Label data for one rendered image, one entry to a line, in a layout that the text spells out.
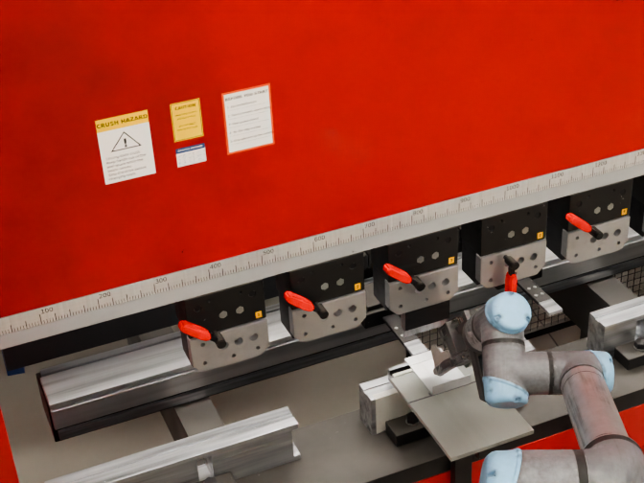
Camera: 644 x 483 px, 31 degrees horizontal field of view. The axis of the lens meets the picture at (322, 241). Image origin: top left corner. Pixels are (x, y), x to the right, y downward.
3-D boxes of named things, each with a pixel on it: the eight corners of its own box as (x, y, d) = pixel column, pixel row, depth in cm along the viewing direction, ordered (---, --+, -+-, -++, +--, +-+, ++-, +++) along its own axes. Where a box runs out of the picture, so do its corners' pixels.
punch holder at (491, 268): (480, 291, 234) (482, 220, 225) (459, 270, 240) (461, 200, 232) (544, 272, 238) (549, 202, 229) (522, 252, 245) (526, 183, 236)
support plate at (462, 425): (450, 462, 219) (450, 458, 219) (390, 381, 240) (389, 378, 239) (534, 433, 225) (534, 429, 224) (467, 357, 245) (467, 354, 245)
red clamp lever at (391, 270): (391, 267, 216) (427, 285, 222) (381, 257, 219) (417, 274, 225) (385, 275, 217) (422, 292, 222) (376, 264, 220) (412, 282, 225)
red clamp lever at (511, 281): (510, 305, 233) (512, 264, 228) (499, 294, 236) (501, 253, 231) (517, 302, 234) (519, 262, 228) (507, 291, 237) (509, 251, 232)
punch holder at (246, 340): (194, 375, 215) (184, 302, 206) (180, 350, 222) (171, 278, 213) (270, 353, 220) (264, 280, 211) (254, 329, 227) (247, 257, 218)
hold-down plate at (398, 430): (396, 448, 240) (396, 436, 238) (385, 431, 244) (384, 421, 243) (522, 405, 249) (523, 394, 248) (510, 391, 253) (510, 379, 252)
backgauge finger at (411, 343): (395, 367, 245) (394, 349, 242) (344, 304, 265) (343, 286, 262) (446, 352, 248) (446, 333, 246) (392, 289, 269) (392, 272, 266)
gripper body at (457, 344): (470, 320, 229) (491, 302, 218) (485, 361, 227) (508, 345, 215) (434, 331, 226) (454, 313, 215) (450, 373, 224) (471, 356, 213)
